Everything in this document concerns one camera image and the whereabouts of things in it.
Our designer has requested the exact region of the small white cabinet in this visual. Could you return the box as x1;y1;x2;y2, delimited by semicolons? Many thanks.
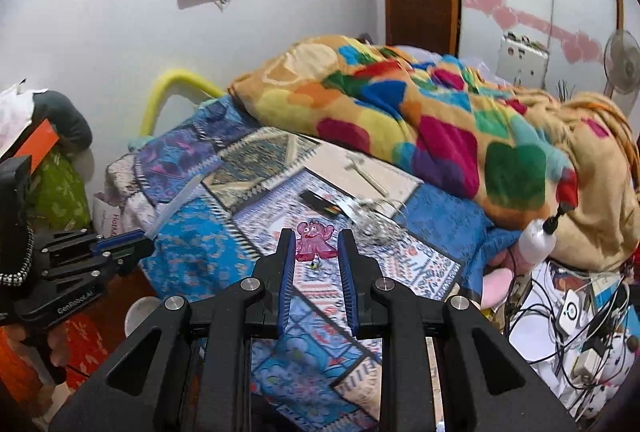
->
496;32;551;85

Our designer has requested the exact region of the white cloth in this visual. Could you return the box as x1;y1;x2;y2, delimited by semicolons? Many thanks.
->
0;79;48;148

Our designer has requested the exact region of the blue patchwork quilt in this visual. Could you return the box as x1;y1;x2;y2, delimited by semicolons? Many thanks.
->
106;94;506;432

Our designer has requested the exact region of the black colour pencil packet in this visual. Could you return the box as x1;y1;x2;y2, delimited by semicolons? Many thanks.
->
299;189;353;217

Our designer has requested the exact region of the white printed bag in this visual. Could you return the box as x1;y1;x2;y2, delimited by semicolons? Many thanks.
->
92;192;131;243

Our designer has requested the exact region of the white plastic tool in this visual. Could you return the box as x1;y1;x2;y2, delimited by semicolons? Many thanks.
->
345;157;388;198

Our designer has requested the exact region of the tangle of cables and chargers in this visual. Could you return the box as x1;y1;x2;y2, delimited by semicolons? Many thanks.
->
500;257;636;418

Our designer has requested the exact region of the yellow foam bed rail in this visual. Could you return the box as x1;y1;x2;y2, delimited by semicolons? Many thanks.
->
140;68;226;138

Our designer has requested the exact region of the green bag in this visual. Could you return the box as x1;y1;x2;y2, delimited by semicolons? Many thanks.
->
27;147;93;233

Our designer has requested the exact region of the clear plastic wrapper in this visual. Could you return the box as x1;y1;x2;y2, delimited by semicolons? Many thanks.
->
345;197;406;245

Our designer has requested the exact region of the orange patterned cloth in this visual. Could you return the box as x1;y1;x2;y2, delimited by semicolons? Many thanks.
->
60;312;121;390

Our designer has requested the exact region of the colourful heart blanket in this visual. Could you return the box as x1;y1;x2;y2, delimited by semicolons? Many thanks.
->
227;34;640;258

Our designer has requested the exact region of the pink figure sticker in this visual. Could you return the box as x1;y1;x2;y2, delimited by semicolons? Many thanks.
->
295;218;337;262

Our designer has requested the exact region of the white plastic strip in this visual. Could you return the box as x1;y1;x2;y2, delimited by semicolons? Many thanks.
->
147;174;203;238

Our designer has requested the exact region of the white waste bin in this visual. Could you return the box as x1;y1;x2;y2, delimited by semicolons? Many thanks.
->
125;296;163;338

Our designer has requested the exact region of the pale pink plush toy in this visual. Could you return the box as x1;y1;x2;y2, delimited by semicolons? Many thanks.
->
480;252;531;313

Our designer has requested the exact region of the dark grey cushion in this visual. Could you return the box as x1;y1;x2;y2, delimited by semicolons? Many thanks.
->
30;91;93;158

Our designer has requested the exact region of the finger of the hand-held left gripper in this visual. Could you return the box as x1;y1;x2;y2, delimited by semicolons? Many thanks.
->
45;241;153;283
35;228;155;258

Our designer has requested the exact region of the clear bottle with black pump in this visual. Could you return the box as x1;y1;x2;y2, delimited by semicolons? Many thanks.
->
520;202;571;273

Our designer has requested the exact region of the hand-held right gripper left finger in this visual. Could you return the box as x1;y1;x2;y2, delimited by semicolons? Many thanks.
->
50;228;297;432

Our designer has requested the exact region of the orange box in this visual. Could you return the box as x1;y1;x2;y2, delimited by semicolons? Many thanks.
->
12;119;61;178

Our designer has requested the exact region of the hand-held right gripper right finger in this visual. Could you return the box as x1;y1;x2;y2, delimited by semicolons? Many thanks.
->
337;228;578;432

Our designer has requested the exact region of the standing fan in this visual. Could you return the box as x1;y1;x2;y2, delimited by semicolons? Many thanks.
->
602;29;640;98

